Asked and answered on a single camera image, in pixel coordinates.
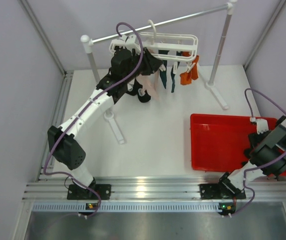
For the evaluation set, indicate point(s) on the white metal drying rack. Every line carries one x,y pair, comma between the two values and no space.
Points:
88,43

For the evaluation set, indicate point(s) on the black sock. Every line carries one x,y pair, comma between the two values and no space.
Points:
137,90

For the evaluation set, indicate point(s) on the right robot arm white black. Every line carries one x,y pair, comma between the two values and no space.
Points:
268,157

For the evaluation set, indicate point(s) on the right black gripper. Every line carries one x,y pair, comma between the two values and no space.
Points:
254,138

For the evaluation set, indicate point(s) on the white clip sock hanger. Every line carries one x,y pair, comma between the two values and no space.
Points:
182,48

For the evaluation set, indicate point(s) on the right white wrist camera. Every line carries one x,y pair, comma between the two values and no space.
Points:
261,125

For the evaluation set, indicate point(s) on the aluminium rail frame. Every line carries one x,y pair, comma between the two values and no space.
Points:
152,189

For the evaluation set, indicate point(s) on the dark teal sock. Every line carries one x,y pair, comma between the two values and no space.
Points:
173,74
163,74

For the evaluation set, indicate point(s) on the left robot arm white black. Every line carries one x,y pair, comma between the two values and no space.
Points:
65,141

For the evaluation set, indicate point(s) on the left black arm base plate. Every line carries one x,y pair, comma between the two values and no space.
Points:
76,192

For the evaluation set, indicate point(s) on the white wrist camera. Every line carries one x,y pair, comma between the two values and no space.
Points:
261,125
130,42

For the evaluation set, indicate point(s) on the grey slotted cable duct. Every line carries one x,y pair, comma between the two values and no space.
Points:
133,207

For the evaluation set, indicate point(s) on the pink sock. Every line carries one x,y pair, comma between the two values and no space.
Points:
149,84

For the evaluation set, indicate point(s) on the orange sock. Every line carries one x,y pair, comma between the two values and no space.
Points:
191,72

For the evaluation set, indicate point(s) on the red plastic tray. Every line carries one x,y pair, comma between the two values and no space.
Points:
218,141

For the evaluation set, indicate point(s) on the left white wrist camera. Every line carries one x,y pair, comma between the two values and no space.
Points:
130,42

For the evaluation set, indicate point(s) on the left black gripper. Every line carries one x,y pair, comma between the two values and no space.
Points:
151,64

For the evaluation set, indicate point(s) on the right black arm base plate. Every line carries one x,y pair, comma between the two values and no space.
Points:
213,191

